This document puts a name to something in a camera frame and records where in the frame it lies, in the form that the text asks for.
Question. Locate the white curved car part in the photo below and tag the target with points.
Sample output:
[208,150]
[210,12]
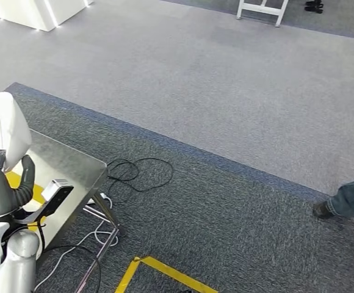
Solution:
[11,129]

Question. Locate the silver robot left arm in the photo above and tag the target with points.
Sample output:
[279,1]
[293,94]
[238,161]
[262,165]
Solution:
[20,263]

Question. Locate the stainless steel workbench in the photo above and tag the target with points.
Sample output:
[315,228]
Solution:
[64,170]

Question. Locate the yellow tape outline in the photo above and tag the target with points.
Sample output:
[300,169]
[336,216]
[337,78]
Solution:
[38,194]

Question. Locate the white lit plinth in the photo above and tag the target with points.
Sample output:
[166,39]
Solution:
[27,14]

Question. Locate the yellow floor tape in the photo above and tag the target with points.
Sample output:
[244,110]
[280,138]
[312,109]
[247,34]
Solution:
[164,271]

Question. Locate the black shoes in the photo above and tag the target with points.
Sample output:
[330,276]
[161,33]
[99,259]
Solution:
[314,7]

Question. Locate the person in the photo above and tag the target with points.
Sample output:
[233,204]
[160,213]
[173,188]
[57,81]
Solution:
[351,200]

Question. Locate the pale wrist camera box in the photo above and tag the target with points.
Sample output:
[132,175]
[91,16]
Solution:
[53,189]

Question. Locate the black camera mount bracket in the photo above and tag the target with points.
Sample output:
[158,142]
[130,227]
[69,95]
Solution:
[54,202]

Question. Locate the white ladder frame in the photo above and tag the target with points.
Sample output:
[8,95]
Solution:
[260,8]

